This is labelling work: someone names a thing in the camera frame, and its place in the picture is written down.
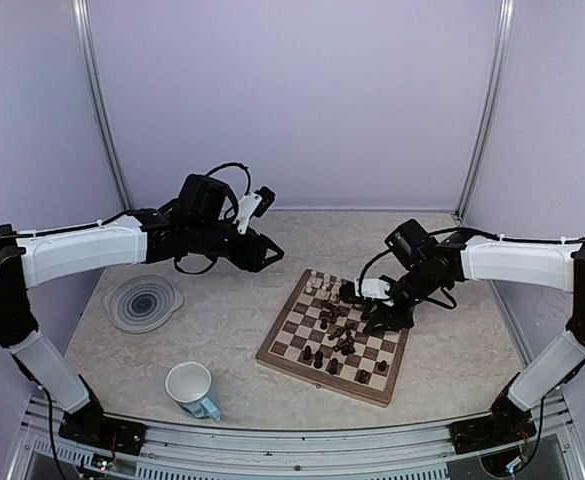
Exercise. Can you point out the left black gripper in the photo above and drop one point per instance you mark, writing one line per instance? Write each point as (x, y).
(249, 256)

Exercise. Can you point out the left aluminium frame post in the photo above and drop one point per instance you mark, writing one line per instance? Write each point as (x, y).
(87, 47)

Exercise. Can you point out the aluminium frame post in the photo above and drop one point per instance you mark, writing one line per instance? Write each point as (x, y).
(489, 107)
(87, 47)

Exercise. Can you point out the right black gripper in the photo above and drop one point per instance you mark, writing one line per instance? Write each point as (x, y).
(394, 320)

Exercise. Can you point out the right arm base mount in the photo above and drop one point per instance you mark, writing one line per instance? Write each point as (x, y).
(490, 431)

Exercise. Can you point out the front aluminium rail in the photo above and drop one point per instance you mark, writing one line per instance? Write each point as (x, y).
(180, 451)

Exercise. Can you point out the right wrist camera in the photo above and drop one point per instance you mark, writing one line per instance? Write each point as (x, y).
(367, 290)

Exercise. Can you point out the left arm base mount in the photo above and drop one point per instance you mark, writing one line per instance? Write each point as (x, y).
(98, 430)

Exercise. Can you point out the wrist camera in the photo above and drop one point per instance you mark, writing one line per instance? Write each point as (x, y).
(253, 204)
(367, 290)

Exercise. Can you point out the dark rook piece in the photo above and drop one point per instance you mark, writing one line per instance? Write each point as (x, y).
(363, 377)

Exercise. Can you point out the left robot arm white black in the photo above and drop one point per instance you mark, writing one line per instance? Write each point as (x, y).
(31, 258)

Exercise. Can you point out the wooden chess board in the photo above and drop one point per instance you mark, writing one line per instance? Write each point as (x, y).
(319, 339)

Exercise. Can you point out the light blue mug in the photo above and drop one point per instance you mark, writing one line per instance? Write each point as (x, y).
(190, 385)

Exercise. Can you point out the right aluminium frame post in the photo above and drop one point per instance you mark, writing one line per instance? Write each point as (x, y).
(489, 107)

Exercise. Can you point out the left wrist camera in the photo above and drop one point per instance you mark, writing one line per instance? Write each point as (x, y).
(253, 204)

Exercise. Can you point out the white knight piece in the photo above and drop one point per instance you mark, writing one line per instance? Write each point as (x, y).
(337, 285)

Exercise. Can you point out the grey silicone round lid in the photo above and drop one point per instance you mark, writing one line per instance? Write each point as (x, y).
(142, 304)

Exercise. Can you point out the dark bishop piece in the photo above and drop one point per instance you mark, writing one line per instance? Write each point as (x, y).
(333, 366)

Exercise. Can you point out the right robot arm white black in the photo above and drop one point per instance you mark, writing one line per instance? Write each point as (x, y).
(543, 280)

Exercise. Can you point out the pile of dark pieces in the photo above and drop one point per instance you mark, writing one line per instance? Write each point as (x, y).
(340, 332)

